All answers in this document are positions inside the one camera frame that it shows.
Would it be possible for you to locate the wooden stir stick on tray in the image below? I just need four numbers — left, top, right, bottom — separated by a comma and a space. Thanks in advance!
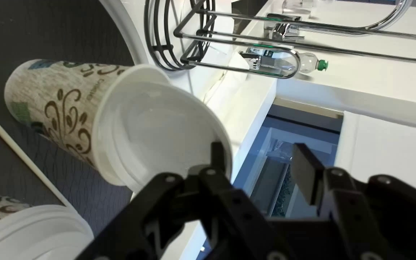
0, 124, 75, 211

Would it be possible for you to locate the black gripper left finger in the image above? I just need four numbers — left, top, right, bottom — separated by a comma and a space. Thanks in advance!
75, 142, 295, 260

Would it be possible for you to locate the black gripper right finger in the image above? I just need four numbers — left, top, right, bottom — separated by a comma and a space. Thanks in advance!
290, 143, 416, 260

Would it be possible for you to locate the white plastic cup lid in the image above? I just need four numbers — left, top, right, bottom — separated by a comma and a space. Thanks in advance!
91, 65, 233, 192

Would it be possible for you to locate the lidded patterned paper cup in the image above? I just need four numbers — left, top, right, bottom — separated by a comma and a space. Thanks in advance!
0, 195, 94, 260

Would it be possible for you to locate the round black white-rimmed tray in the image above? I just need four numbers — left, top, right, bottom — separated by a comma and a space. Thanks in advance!
0, 0, 139, 233

